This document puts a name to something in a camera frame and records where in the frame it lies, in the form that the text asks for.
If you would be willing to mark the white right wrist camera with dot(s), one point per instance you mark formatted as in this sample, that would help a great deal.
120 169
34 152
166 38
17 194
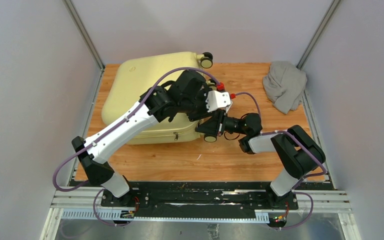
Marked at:
228 107

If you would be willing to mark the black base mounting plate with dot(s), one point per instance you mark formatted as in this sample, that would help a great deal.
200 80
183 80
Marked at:
200 199

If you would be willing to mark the cream suitcase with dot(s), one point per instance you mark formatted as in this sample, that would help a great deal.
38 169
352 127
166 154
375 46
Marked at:
133 79

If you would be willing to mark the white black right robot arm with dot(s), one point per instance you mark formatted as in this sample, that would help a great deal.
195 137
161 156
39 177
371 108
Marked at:
299 154

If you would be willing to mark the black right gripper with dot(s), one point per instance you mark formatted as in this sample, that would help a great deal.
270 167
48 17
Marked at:
214 126

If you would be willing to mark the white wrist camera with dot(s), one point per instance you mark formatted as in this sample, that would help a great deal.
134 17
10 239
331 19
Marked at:
218 100
228 107

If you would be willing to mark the grey crumpled cloth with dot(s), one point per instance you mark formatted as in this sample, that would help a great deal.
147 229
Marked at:
284 85

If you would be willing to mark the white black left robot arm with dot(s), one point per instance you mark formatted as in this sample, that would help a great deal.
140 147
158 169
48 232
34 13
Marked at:
183 90

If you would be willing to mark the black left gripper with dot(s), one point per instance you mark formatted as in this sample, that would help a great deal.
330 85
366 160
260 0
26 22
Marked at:
203 113

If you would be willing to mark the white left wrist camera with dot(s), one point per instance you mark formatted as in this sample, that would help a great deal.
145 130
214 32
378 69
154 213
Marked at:
218 100

